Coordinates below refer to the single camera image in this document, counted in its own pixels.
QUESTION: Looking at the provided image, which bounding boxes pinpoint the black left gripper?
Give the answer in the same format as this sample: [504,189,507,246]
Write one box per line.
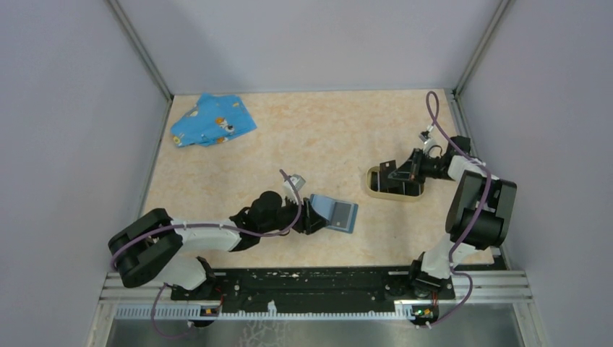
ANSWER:
[260,191,330,235]

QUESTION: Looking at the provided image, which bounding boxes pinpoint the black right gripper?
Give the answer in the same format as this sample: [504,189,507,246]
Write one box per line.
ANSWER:
[388,148,455,185]

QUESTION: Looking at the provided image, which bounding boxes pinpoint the black card stack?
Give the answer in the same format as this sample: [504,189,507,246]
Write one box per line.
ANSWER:
[403,181,424,197]

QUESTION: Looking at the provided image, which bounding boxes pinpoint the blue card holder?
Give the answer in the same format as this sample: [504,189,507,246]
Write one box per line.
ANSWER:
[310,194,359,234]

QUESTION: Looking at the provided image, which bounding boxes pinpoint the black credit card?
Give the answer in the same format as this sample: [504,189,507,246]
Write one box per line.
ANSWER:
[330,202,353,229]

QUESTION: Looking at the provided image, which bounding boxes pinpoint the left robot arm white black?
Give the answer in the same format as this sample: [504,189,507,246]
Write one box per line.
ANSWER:
[108,191,330,299]

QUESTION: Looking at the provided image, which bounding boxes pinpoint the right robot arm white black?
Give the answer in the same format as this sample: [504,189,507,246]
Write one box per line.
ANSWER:
[379,136,517,298]

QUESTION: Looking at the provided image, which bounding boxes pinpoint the gold oval tray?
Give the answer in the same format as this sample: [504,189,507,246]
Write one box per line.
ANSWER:
[365,160,425,202]

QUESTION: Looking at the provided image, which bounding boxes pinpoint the blue patterned cloth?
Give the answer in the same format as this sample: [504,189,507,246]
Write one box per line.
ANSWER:
[170,93,257,147]

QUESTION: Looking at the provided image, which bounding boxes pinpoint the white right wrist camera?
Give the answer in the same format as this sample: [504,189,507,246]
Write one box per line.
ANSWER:
[419,130,437,153]

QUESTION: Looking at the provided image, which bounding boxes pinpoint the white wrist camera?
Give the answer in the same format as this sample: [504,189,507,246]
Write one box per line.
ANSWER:
[419,130,437,153]
[283,174,306,202]

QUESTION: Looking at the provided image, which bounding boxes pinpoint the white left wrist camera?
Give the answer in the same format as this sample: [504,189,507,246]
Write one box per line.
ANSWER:
[283,174,306,202]

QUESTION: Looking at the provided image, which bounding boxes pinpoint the aluminium frame rail front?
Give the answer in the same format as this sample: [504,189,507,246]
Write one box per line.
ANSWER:
[100,267,533,320]

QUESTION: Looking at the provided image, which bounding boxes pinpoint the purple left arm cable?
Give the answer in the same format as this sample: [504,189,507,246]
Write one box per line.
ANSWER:
[110,168,304,342]

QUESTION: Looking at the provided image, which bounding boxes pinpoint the white cable duct strip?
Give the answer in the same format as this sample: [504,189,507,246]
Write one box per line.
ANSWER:
[115,302,416,321]

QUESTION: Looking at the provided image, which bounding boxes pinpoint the right aluminium corner post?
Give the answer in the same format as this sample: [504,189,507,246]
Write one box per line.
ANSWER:
[453,0,515,98]

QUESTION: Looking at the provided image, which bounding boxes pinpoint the aluminium corner post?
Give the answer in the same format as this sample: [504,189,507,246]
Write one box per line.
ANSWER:
[453,0,515,98]
[103,0,173,102]

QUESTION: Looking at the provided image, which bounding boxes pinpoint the left aluminium corner post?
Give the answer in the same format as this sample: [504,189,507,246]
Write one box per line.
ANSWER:
[103,0,173,102]

